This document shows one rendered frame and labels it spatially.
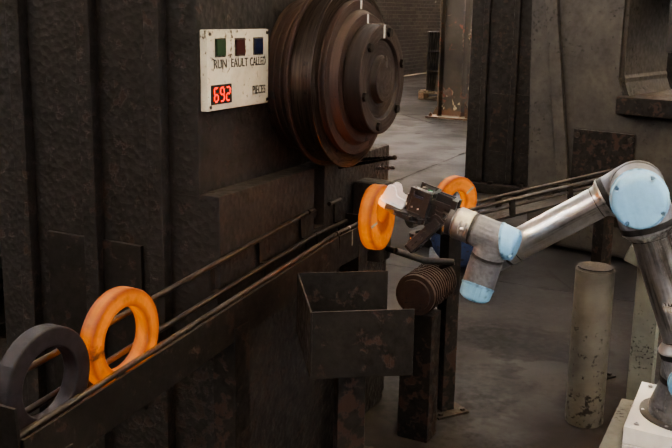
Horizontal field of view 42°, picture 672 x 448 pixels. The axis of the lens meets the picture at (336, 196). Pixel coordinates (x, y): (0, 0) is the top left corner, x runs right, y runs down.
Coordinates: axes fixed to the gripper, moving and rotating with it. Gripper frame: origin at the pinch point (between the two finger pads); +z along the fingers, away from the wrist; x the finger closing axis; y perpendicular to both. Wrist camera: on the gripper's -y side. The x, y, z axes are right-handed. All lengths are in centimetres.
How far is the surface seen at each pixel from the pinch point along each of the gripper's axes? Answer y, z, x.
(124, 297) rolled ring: -11, 16, 70
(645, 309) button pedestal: -29, -63, -83
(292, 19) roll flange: 33, 37, -7
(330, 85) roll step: 21.8, 20.5, -2.9
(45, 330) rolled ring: -11, 16, 89
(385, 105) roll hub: 16.7, 13.7, -24.4
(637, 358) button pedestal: -45, -66, -83
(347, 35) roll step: 33.7, 22.0, -8.6
